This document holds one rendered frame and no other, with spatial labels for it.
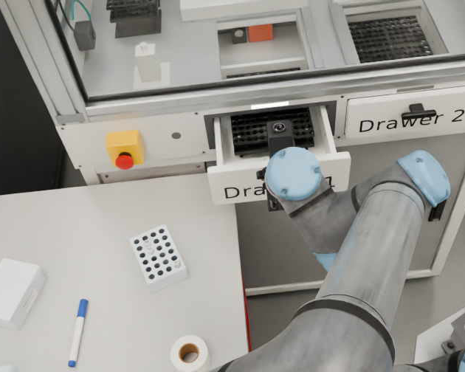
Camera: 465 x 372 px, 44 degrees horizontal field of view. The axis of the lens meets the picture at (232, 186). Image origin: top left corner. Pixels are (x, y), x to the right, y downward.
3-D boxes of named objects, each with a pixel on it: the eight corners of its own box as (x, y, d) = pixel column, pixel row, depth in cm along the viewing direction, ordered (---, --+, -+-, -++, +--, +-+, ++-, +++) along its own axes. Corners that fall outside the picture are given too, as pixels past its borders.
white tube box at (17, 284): (19, 331, 115) (9, 320, 111) (-18, 322, 117) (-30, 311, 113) (48, 277, 122) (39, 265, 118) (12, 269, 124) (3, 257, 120)
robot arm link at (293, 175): (288, 215, 79) (255, 163, 79) (284, 215, 90) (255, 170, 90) (336, 184, 79) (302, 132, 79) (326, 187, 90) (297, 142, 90)
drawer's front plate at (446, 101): (472, 125, 131) (484, 89, 122) (345, 139, 131) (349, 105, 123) (469, 119, 132) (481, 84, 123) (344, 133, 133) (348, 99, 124)
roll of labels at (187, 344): (195, 336, 111) (193, 328, 108) (217, 362, 107) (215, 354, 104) (166, 359, 109) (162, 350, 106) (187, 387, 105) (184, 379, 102)
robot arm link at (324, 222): (383, 253, 76) (337, 184, 77) (319, 284, 83) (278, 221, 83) (399, 232, 83) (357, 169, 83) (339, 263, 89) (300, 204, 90)
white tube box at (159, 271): (188, 277, 119) (186, 267, 116) (151, 293, 118) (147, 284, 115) (167, 232, 127) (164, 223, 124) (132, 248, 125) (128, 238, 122)
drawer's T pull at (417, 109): (436, 116, 122) (438, 112, 121) (401, 120, 123) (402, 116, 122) (431, 105, 125) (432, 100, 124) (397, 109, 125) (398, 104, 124)
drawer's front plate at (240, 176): (347, 190, 122) (351, 157, 114) (213, 205, 123) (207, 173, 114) (345, 184, 123) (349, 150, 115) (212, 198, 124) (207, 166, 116)
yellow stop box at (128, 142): (144, 167, 129) (137, 145, 123) (113, 170, 129) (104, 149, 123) (145, 150, 132) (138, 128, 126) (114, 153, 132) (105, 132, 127)
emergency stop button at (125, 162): (135, 170, 126) (131, 159, 123) (117, 173, 126) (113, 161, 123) (136, 160, 128) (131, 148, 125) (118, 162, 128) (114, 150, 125)
